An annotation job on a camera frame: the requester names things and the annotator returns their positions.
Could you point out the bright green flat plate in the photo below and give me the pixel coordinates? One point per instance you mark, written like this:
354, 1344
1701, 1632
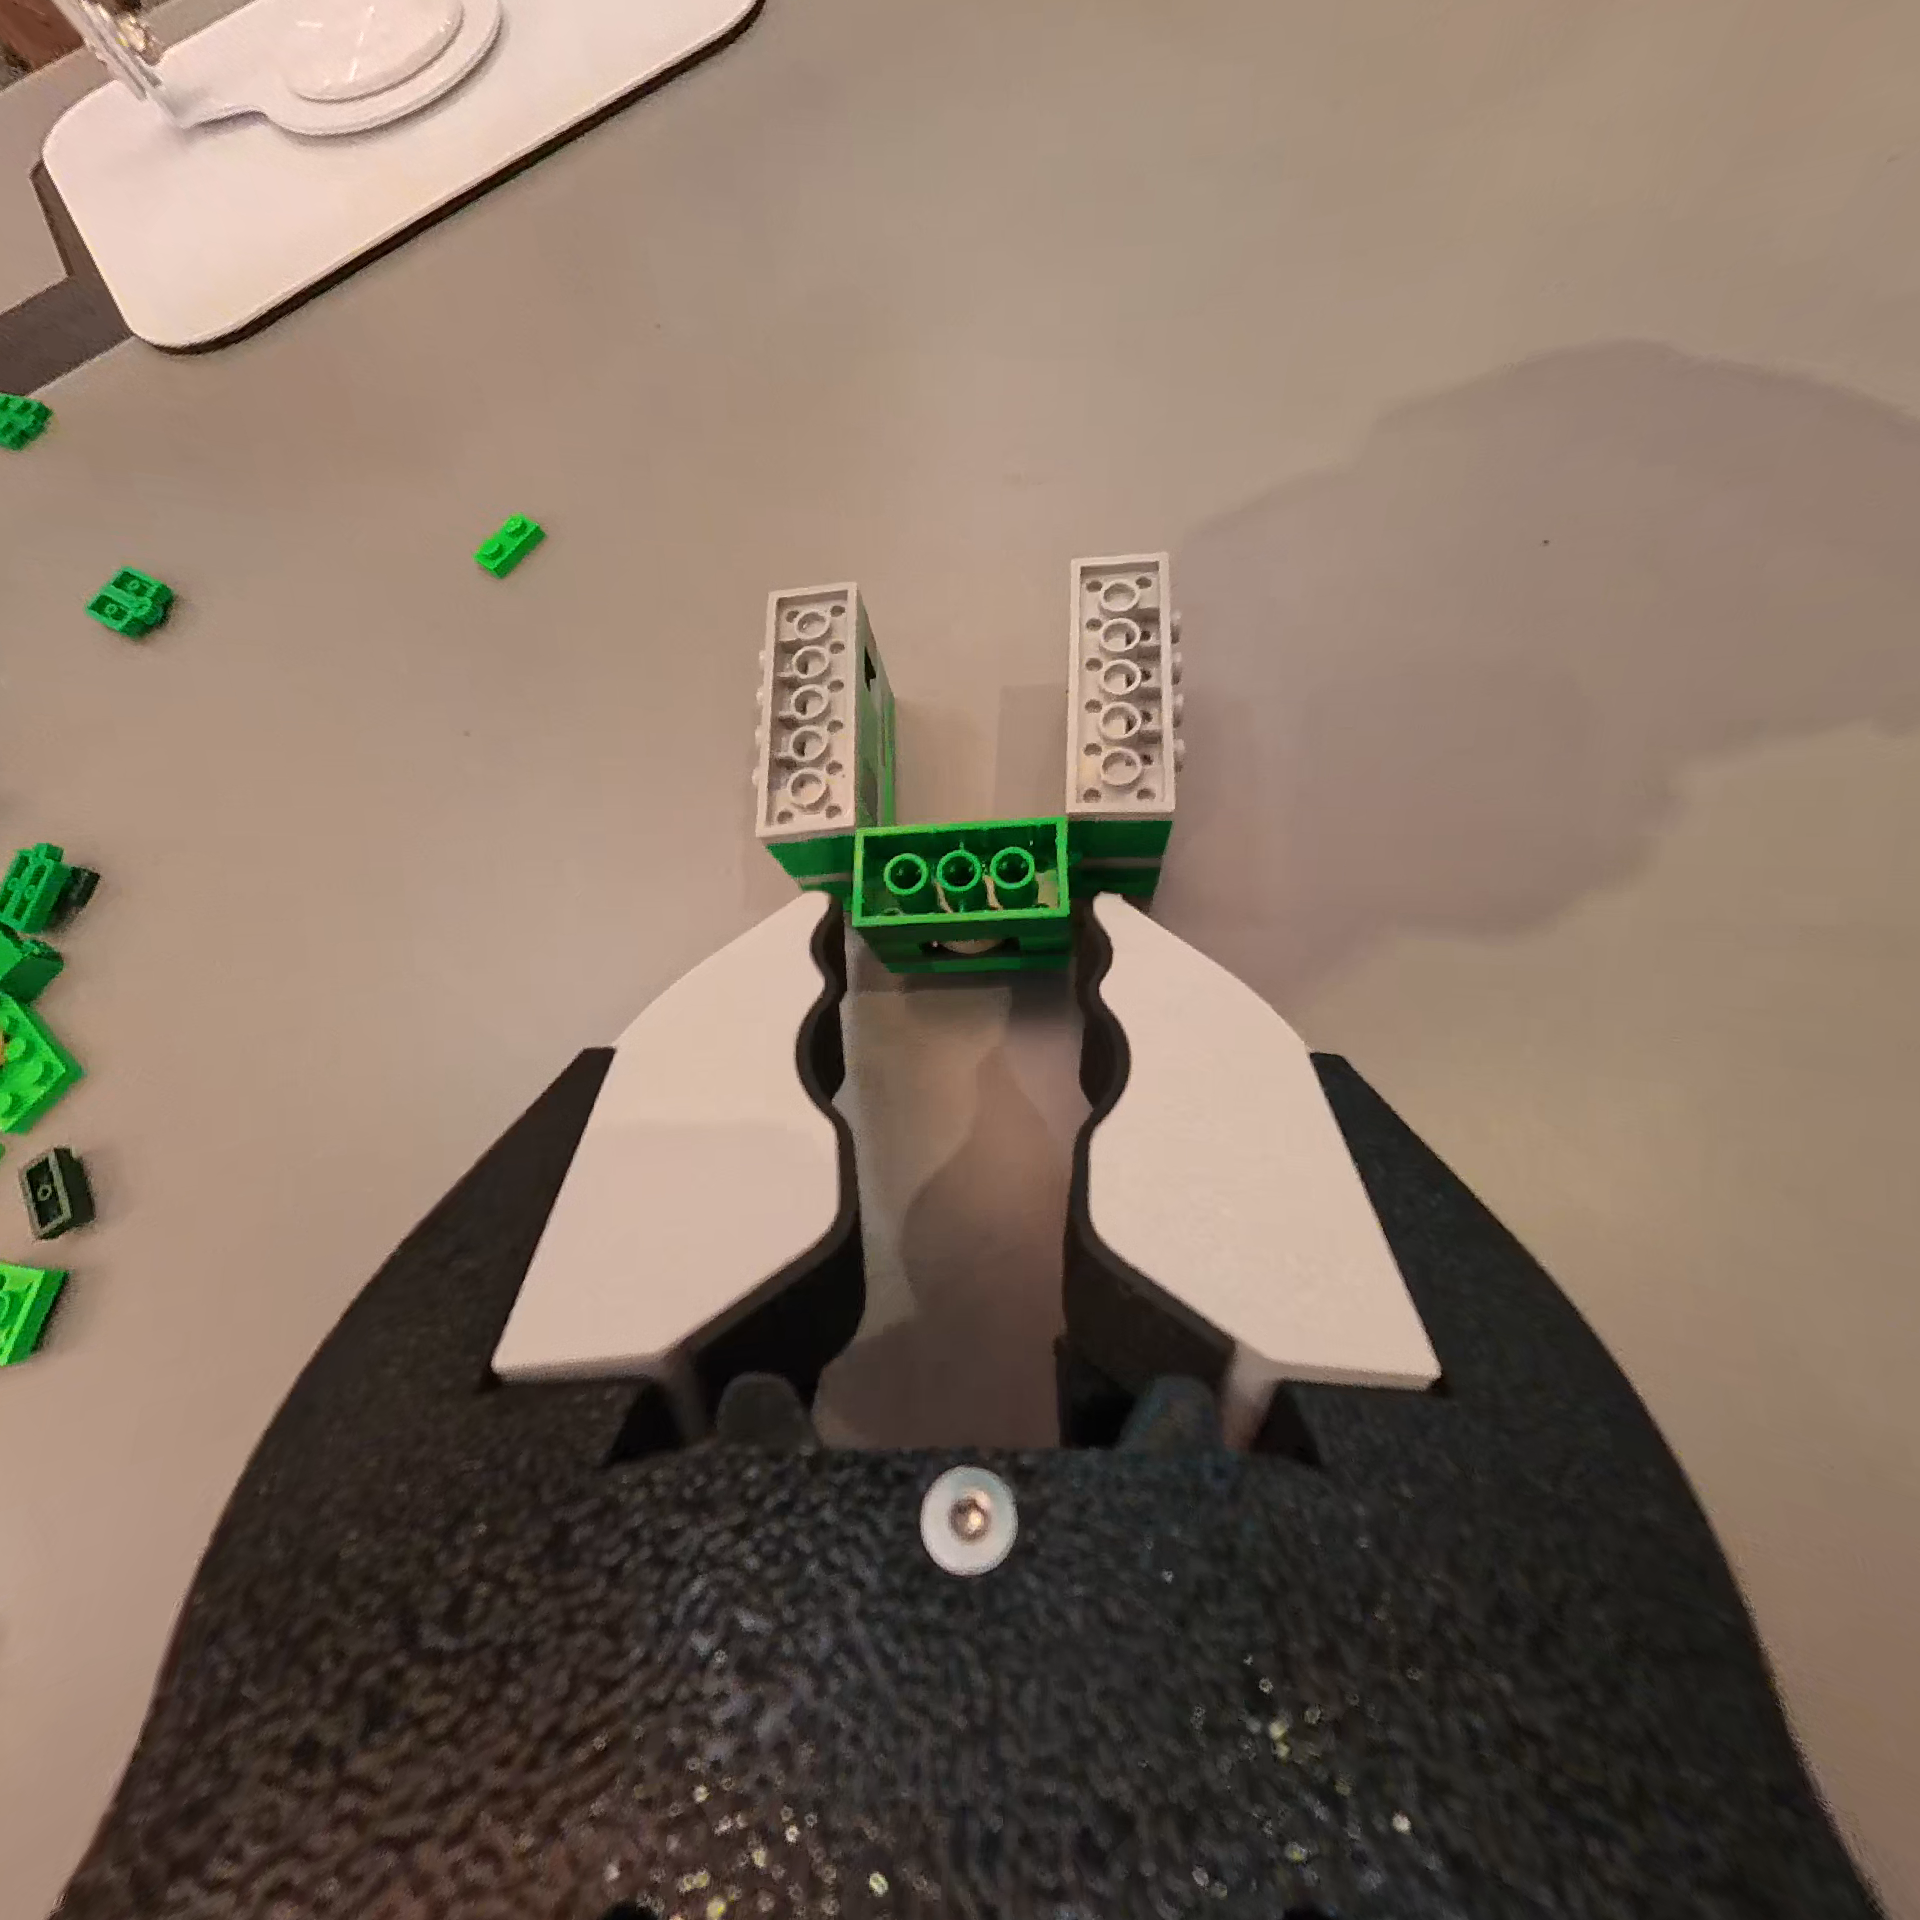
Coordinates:
28, 1313

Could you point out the small green plate brick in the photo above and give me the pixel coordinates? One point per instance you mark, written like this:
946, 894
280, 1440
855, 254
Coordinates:
510, 547

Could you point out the green hinge brick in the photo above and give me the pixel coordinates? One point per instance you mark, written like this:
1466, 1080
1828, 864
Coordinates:
133, 603

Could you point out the dark green small brick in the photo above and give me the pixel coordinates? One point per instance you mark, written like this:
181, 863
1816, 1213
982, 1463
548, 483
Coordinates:
58, 1194

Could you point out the green square plate brick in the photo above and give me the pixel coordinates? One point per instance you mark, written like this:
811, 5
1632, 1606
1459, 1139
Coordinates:
32, 1069

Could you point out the green clip brick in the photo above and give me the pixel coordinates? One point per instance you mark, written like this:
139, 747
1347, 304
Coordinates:
43, 886

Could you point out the green and grey brick assembly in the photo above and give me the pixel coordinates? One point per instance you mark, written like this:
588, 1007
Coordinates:
960, 886

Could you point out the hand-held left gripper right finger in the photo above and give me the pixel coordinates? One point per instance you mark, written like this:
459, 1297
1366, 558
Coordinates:
1244, 1200

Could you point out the green slope brick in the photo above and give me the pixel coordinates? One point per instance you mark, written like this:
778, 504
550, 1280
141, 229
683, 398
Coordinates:
28, 967

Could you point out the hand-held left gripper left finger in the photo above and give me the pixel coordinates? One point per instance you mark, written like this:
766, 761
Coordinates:
675, 1200

